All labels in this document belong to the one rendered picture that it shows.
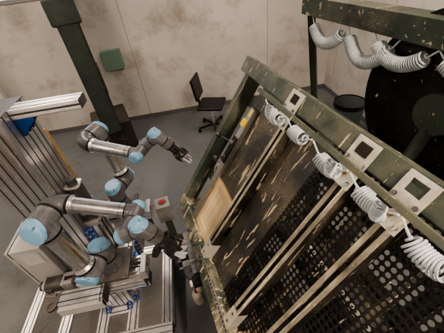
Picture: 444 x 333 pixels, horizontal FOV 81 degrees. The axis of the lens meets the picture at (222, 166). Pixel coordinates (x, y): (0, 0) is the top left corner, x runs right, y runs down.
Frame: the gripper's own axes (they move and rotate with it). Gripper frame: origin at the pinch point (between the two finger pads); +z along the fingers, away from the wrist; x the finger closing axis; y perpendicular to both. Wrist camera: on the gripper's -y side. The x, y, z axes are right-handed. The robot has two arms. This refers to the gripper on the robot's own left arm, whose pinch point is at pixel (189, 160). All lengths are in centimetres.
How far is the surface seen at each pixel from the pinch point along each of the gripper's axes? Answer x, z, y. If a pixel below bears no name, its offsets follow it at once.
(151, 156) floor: 2, 75, -249
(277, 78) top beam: 57, -13, 54
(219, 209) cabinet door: -17.3, 28.6, 20.0
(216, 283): -57, 40, 42
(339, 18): 99, -9, 68
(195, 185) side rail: -10.0, 30.5, -23.6
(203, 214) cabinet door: -26.2, 33.8, 2.0
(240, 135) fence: 30.4, 7.2, 25.1
